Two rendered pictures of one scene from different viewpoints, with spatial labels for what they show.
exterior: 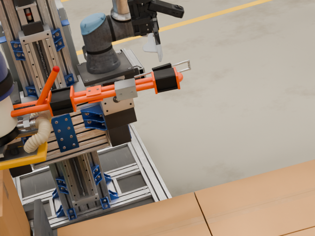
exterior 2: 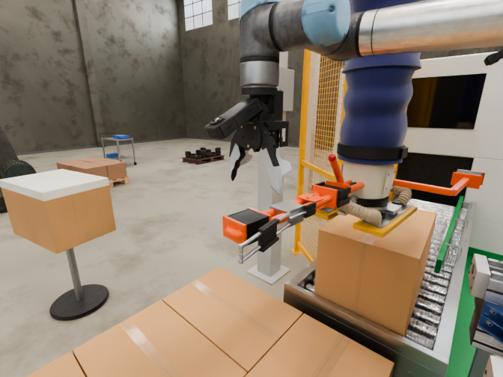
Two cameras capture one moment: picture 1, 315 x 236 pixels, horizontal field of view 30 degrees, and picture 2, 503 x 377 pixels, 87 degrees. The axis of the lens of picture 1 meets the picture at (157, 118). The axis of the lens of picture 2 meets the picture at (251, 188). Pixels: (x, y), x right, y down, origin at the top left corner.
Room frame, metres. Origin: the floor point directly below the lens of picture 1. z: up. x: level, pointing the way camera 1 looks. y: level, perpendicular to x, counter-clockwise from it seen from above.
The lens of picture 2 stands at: (2.16, -0.43, 1.47)
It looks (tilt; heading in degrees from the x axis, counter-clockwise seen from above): 16 degrees down; 136
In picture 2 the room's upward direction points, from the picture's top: straight up
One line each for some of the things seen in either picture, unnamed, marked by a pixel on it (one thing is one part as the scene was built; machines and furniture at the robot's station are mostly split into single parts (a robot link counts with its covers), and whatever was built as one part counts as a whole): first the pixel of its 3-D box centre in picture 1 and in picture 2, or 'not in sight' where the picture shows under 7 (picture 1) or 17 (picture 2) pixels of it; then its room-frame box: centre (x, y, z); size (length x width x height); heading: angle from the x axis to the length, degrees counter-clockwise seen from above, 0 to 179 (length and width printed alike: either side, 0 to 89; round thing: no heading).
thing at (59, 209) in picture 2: not in sight; (60, 206); (-0.06, -0.18, 0.82); 0.60 x 0.40 x 0.40; 17
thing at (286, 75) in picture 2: not in sight; (284, 90); (0.80, 1.22, 1.62); 0.20 x 0.05 x 0.30; 95
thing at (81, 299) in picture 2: not in sight; (73, 268); (-0.06, -0.18, 0.31); 0.40 x 0.40 x 0.62
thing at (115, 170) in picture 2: not in sight; (92, 173); (-4.03, 0.92, 0.23); 1.34 x 0.94 x 0.45; 8
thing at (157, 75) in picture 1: (165, 80); (246, 225); (1.76, -0.05, 1.22); 0.08 x 0.07 x 0.05; 90
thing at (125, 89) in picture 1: (125, 89); (287, 213); (1.76, 0.08, 1.21); 0.07 x 0.07 x 0.04; 0
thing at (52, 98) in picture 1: (62, 100); (330, 194); (1.76, 0.30, 1.22); 0.10 x 0.08 x 0.06; 0
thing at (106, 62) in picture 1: (101, 56); not in sight; (2.40, 0.18, 1.09); 0.15 x 0.15 x 0.10
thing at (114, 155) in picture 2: not in sight; (117, 149); (-5.76, 2.01, 0.43); 0.92 x 0.55 x 0.87; 8
